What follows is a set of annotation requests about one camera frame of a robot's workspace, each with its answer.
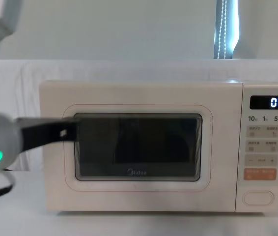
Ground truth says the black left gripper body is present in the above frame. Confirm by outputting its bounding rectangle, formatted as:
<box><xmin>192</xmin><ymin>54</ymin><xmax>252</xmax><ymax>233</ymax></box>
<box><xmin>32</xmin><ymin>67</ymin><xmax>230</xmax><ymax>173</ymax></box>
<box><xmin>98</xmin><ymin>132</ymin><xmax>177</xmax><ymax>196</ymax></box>
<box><xmin>15</xmin><ymin>116</ymin><xmax>80</xmax><ymax>151</ymax></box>

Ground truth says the cream microwave oven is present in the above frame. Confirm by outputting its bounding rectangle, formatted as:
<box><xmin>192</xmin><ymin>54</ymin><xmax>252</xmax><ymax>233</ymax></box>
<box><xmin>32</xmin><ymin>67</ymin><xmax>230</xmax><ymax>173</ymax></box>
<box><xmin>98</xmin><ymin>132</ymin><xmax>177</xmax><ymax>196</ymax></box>
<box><xmin>38</xmin><ymin>80</ymin><xmax>278</xmax><ymax>215</ymax></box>

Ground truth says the white curtain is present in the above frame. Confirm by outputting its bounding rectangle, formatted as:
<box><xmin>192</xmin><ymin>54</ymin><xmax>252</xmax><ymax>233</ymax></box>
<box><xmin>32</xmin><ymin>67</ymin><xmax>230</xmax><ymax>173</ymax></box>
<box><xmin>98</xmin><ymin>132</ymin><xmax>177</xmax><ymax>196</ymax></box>
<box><xmin>0</xmin><ymin>0</ymin><xmax>278</xmax><ymax>61</ymax></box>

